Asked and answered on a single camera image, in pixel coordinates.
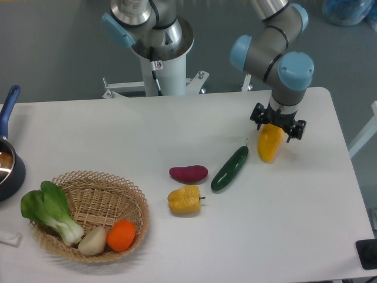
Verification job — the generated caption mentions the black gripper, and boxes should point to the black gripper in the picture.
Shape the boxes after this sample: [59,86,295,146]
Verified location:
[250,100,306,143]

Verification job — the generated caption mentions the yellow mango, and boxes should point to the yellow mango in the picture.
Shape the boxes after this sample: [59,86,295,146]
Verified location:
[257,124,285,163]

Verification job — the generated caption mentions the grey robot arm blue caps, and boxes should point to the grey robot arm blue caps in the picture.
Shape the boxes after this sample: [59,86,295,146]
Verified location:
[101,1,314,139]

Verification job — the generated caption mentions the dark green cucumber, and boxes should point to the dark green cucumber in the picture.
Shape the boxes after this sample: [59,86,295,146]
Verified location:
[210,138,249,193]

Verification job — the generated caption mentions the purple sweet potato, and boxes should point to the purple sweet potato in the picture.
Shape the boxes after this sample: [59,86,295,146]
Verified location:
[169,165,209,185]

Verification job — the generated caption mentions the yellow bell pepper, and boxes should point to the yellow bell pepper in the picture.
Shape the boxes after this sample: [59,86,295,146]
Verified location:
[167,185,204,215]

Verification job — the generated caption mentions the blue plastic bag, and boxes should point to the blue plastic bag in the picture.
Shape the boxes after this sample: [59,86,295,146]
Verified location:
[322,0,375,27]

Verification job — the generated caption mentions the black device at table edge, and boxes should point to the black device at table edge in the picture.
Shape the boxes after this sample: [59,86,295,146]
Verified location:
[355,239,377,270]

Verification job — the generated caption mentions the orange fruit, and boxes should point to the orange fruit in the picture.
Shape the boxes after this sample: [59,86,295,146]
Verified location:
[107,220,136,252]

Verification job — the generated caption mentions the woven bamboo basket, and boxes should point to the woven bamboo basket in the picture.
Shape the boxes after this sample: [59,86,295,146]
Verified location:
[29,171,149,264]

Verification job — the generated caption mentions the pale white onion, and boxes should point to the pale white onion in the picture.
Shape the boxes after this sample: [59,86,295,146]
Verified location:
[78,226,107,256]

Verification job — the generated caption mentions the green bok choy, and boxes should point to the green bok choy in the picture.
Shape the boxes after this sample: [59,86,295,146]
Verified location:
[21,181,84,246]

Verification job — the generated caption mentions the white plastic piece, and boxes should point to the white plastic piece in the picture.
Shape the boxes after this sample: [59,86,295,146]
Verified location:
[0,229,22,247]

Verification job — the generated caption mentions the white metal frame right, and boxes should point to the white metal frame right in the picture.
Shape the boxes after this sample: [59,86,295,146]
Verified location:
[348,101,376,158]

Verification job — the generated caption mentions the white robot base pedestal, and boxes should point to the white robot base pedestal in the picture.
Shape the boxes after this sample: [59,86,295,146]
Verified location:
[102,54,210,99]

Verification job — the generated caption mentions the black cable on pedestal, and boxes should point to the black cable on pedestal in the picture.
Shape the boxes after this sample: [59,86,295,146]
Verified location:
[148,47,164,97]

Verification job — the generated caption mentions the dark pot blue handle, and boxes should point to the dark pot blue handle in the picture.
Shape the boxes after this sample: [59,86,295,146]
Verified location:
[1,85,26,202]

